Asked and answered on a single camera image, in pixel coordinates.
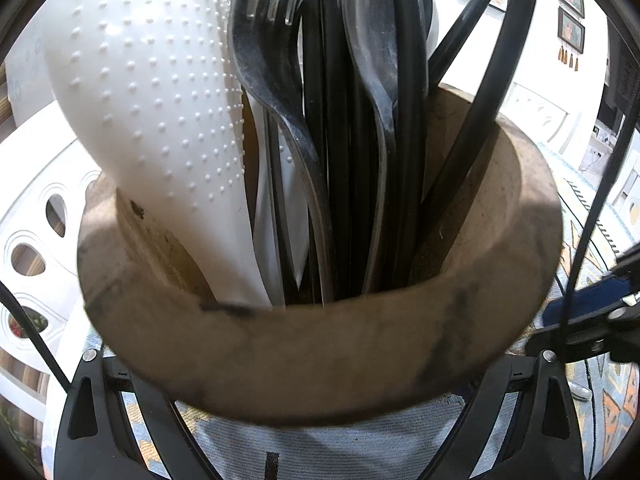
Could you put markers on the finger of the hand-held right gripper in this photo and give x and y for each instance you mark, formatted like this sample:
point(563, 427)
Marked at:
point(630, 265)
point(590, 305)

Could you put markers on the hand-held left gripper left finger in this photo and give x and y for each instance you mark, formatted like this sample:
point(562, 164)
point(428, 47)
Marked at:
point(167, 435)

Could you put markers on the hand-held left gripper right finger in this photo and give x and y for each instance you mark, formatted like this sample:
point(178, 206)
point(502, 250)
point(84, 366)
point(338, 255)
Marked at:
point(475, 435)

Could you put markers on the gold-banded black chopstick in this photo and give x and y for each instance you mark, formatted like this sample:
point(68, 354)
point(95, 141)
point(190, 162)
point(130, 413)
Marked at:
point(605, 195)

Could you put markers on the bamboo utensil holder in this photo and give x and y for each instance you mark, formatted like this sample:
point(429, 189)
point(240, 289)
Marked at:
point(300, 360)

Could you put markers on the white dotted rice paddle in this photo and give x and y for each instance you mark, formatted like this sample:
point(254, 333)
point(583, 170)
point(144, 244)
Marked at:
point(150, 85)
point(295, 210)

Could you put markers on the bunch of black chopsticks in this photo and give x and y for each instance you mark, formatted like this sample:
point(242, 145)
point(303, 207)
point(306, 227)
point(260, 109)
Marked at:
point(335, 110)

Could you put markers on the metal spoon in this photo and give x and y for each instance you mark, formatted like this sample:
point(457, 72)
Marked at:
point(370, 35)

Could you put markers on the metal fork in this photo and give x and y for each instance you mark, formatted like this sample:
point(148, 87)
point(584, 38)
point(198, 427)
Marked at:
point(260, 60)

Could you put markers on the blue patterned table runner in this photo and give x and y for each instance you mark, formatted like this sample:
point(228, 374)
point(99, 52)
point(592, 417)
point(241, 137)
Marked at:
point(325, 440)

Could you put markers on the plant with red berries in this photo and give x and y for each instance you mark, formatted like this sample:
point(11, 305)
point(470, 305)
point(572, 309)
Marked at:
point(20, 327)

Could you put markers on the white carved chair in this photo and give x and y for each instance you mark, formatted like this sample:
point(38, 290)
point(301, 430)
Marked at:
point(530, 110)
point(30, 170)

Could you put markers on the small framed picture with tassels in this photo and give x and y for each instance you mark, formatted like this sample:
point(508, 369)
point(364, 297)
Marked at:
point(571, 30)

